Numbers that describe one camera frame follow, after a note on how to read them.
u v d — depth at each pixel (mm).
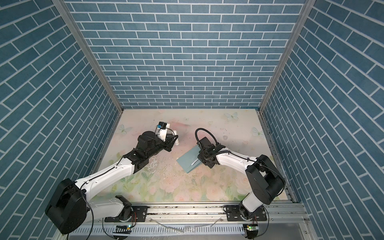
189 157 945
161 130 686
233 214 732
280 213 760
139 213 739
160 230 770
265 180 448
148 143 616
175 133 788
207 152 692
